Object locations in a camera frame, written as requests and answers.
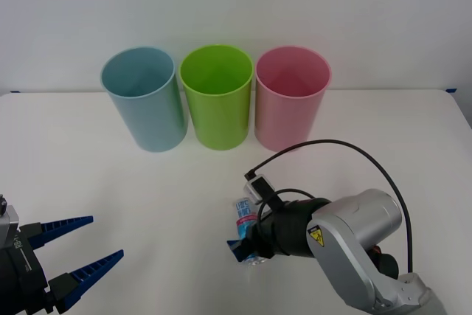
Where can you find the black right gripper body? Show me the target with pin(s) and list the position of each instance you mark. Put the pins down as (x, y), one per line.
(267, 235)

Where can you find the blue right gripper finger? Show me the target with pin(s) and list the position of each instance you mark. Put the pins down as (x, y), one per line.
(237, 248)

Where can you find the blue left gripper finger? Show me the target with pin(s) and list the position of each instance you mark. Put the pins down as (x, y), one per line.
(85, 274)
(55, 228)

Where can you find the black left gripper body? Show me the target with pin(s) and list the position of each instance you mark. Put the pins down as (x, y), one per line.
(18, 278)

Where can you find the small bottle with blue label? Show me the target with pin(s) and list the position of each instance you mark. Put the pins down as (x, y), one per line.
(243, 216)

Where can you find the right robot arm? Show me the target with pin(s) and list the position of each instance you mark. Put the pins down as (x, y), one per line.
(368, 215)

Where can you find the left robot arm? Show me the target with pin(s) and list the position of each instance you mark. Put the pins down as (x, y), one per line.
(9, 221)

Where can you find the pink plastic bin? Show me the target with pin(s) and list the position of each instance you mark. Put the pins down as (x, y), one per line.
(284, 123)

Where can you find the green plastic bin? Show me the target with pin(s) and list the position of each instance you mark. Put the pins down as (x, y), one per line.
(221, 123)

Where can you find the pale blue plastic bin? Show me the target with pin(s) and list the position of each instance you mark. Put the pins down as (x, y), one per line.
(155, 123)

